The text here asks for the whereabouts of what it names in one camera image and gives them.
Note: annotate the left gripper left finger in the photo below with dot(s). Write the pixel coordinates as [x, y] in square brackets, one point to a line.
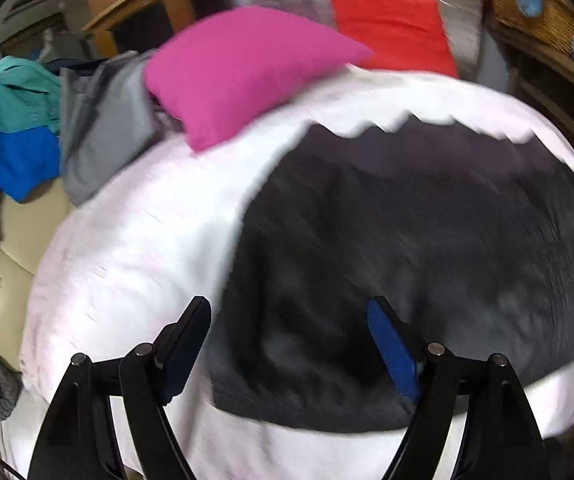
[78, 438]

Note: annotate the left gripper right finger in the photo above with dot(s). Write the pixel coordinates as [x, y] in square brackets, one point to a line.
[500, 439]

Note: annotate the black garment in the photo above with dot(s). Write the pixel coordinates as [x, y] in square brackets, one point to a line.
[470, 238]

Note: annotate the beige sofa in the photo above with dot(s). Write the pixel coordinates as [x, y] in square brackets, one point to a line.
[26, 229]

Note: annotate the white bed blanket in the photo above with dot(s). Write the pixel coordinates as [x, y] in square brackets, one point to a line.
[126, 263]

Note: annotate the blue jacket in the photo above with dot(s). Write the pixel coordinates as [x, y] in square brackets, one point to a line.
[27, 158]

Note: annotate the wooden shelf unit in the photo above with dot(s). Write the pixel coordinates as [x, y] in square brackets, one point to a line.
[539, 75]

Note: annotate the teal garment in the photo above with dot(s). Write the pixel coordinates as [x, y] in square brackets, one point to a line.
[29, 96]

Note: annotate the pink cushion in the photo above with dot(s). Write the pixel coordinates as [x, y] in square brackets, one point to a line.
[223, 72]

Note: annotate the red cushion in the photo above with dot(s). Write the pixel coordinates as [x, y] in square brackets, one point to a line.
[402, 34]

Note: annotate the brown wooden cabinet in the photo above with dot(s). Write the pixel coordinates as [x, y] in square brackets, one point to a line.
[142, 5]

